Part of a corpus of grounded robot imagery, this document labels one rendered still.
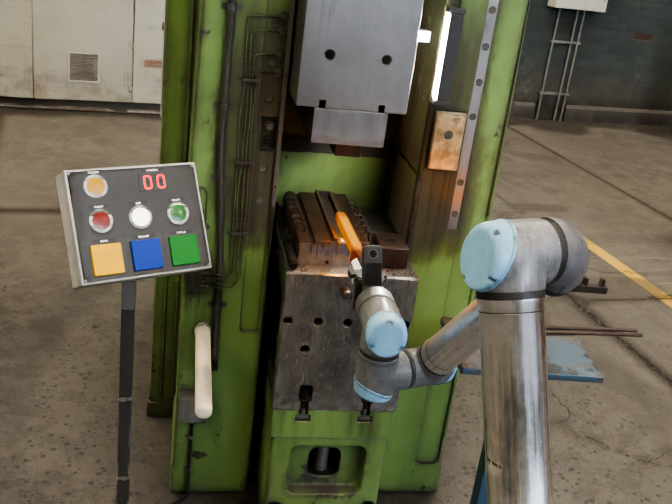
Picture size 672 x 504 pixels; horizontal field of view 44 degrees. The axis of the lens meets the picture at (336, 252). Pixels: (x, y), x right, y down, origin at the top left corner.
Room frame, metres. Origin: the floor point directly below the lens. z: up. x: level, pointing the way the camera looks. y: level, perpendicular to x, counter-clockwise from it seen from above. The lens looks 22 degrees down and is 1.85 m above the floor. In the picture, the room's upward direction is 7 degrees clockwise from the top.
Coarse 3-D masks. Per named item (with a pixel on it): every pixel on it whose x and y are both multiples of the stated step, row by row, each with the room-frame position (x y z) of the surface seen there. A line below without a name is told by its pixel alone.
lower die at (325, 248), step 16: (304, 192) 2.59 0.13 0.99; (288, 208) 2.46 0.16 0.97; (304, 208) 2.44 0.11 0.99; (320, 208) 2.45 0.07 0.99; (336, 208) 2.44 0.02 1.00; (352, 208) 2.48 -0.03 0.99; (320, 224) 2.31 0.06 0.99; (352, 224) 2.34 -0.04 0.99; (304, 240) 2.19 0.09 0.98; (320, 240) 2.18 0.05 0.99; (336, 240) 2.19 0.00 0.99; (304, 256) 2.17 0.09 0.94; (320, 256) 2.18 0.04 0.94; (336, 256) 2.19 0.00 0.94
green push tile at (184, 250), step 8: (168, 240) 1.94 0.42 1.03; (176, 240) 1.95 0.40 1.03; (184, 240) 1.96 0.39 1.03; (192, 240) 1.97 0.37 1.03; (176, 248) 1.94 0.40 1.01; (184, 248) 1.95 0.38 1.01; (192, 248) 1.96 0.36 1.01; (176, 256) 1.92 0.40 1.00; (184, 256) 1.94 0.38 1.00; (192, 256) 1.95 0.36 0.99; (176, 264) 1.91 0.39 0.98; (184, 264) 1.93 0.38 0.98
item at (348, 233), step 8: (336, 216) 2.26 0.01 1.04; (344, 216) 2.24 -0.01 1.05; (344, 224) 2.17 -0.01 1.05; (344, 232) 2.12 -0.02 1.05; (352, 232) 2.12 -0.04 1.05; (352, 240) 2.05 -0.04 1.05; (352, 248) 2.00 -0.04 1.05; (360, 248) 2.00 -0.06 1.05; (352, 256) 1.96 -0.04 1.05; (360, 256) 1.93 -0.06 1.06; (360, 264) 1.89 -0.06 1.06
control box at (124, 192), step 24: (96, 168) 1.93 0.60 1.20; (120, 168) 1.96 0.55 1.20; (144, 168) 2.00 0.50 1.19; (168, 168) 2.03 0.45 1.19; (192, 168) 2.07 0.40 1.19; (72, 192) 1.87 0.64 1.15; (120, 192) 1.93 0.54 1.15; (144, 192) 1.97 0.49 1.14; (168, 192) 2.00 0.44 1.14; (192, 192) 2.04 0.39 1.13; (72, 216) 1.84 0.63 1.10; (120, 216) 1.90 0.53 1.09; (168, 216) 1.97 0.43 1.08; (192, 216) 2.01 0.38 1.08; (72, 240) 1.83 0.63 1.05; (96, 240) 1.84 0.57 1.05; (120, 240) 1.87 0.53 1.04; (72, 264) 1.83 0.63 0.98; (168, 264) 1.91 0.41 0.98; (192, 264) 1.95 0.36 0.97
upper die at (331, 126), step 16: (304, 112) 2.34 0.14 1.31; (320, 112) 2.17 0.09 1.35; (336, 112) 2.18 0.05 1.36; (352, 112) 2.19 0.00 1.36; (368, 112) 2.20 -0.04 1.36; (304, 128) 2.31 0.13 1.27; (320, 128) 2.17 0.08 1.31; (336, 128) 2.18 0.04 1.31; (352, 128) 2.19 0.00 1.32; (368, 128) 2.20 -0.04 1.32; (384, 128) 2.21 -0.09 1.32; (352, 144) 2.19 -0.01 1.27; (368, 144) 2.20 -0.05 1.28
